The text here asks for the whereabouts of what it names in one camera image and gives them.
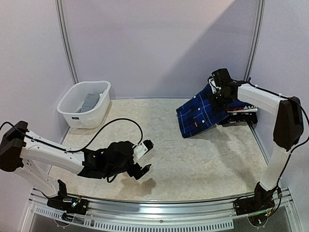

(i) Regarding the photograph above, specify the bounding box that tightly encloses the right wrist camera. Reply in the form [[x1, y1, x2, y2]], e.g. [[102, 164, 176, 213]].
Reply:
[[208, 76, 219, 94]]

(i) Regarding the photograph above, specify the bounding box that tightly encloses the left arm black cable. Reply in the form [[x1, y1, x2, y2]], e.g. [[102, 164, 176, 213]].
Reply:
[[0, 117, 143, 183]]

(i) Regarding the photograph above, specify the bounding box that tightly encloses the red black folded garment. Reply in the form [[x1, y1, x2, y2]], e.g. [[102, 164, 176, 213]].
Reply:
[[225, 100, 255, 111]]

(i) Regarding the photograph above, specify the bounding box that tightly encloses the left wall aluminium profile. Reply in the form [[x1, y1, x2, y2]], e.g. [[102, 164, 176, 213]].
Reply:
[[55, 0, 79, 84]]

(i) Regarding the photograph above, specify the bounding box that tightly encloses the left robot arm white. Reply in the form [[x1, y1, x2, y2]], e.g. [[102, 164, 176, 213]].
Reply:
[[0, 121, 154, 210]]

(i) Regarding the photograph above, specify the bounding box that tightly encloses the right wall aluminium profile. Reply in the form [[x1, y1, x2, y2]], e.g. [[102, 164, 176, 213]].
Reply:
[[244, 0, 266, 81]]

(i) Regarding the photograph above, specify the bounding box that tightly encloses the white plastic laundry basket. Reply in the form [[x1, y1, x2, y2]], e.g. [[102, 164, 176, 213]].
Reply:
[[56, 81, 111, 129]]

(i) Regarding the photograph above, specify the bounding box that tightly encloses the white folded garment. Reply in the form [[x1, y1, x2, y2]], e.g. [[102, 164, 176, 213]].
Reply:
[[227, 107, 258, 115]]

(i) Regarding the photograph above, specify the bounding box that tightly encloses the aluminium front rail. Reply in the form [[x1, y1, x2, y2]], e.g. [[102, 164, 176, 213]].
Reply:
[[20, 188, 302, 232]]

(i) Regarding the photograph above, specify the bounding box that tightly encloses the wall aluminium profile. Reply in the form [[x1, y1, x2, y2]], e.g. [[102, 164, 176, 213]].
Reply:
[[55, 0, 79, 84], [244, 0, 266, 81]]

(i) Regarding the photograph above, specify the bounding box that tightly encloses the grey folded garment in basket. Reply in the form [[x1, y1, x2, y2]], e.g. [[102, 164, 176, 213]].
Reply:
[[76, 93, 103, 113]]

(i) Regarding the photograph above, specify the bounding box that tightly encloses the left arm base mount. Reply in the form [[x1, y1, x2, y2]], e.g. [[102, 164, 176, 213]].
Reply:
[[47, 179, 89, 222]]

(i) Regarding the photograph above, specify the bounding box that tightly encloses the blue plaid shirt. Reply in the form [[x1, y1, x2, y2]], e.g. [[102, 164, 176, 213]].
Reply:
[[176, 84, 228, 138]]

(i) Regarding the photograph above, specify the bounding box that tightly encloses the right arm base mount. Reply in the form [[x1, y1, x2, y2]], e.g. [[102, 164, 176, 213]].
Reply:
[[233, 182, 282, 227]]

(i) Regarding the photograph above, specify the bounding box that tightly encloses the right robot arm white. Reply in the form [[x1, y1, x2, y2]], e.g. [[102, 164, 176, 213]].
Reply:
[[208, 68, 304, 191]]

